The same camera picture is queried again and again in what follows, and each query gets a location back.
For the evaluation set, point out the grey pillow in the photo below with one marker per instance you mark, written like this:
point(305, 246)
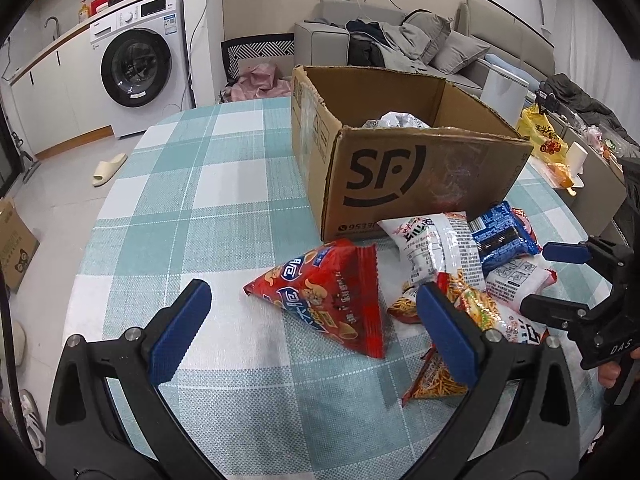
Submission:
point(427, 35)
point(460, 55)

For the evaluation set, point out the grey side table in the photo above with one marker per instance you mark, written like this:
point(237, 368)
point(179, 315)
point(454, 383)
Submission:
point(595, 200)

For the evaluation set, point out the beige slipper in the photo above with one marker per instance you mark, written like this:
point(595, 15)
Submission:
point(110, 167)

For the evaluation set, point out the grey sofa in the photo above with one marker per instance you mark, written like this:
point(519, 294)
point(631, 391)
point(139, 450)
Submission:
point(320, 40)

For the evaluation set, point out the small black device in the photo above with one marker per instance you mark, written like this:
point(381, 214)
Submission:
point(545, 100)

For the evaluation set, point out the white red-edged snack packet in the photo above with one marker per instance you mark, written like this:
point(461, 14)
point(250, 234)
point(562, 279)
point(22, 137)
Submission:
point(515, 277)

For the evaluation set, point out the orange noodle snack packet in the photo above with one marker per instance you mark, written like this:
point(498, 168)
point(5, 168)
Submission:
point(430, 385)

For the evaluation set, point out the white bin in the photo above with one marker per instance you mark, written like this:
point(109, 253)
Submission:
point(505, 90)

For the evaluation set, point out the red box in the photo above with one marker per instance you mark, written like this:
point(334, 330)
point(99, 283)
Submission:
point(102, 2)

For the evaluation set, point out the yellow bottle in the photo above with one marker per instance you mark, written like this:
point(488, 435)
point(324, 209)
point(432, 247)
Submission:
point(83, 12)

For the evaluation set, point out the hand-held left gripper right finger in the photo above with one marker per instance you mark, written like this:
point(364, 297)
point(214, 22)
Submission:
point(450, 330)

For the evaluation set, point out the white washing machine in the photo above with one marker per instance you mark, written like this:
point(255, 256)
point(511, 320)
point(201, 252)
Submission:
point(135, 70)

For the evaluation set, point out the red white noodle snack packet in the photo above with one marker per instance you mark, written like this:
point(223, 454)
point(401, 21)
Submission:
point(470, 300)

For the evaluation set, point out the yellow plastic bag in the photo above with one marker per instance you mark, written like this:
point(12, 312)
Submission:
point(542, 140)

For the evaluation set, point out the person's right hand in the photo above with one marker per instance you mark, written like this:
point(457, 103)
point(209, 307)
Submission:
point(609, 372)

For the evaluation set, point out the white green noodle snack packet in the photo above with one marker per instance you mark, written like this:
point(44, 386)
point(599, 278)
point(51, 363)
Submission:
point(430, 250)

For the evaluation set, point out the dark jacket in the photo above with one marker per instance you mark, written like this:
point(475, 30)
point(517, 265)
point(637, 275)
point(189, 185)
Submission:
point(575, 95)

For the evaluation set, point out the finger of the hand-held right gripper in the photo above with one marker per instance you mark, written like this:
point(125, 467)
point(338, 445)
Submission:
point(565, 252)
point(550, 307)

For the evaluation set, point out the brown cardboard box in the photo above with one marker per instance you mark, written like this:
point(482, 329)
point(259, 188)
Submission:
point(390, 180)

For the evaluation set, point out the blue cookie packet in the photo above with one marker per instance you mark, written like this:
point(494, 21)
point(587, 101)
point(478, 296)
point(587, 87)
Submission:
point(505, 235)

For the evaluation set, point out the red triangular chip bag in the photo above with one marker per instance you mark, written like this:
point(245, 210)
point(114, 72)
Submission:
point(325, 295)

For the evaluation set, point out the orange snack bag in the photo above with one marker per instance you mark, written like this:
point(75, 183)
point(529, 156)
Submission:
point(560, 175)

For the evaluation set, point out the white paper roll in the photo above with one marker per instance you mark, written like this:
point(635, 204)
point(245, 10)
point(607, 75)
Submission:
point(579, 157)

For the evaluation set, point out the metal faucet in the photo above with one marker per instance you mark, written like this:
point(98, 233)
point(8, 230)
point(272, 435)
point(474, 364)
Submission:
point(56, 30)

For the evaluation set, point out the printed floor cardboard box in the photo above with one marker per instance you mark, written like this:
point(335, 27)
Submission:
point(15, 245)

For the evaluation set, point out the black patterned chair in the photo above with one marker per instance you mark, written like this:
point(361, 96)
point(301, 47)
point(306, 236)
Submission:
point(260, 50)

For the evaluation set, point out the mop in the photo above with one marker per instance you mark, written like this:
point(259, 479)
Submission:
point(30, 170)

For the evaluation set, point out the black garment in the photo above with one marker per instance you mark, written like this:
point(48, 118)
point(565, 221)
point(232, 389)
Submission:
point(362, 52)

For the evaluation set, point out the pink cloth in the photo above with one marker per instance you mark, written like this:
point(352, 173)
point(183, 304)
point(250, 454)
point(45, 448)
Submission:
point(260, 80)

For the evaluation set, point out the grey garment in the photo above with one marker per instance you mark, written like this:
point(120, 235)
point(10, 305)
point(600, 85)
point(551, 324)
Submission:
point(405, 40)

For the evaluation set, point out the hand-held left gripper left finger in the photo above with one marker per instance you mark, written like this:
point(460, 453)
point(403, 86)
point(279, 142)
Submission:
point(180, 330)

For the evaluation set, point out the white kitchen counter cabinet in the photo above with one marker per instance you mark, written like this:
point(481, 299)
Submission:
point(60, 95)

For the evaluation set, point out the white sneaker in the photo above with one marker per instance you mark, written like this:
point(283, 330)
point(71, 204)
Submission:
point(32, 425)

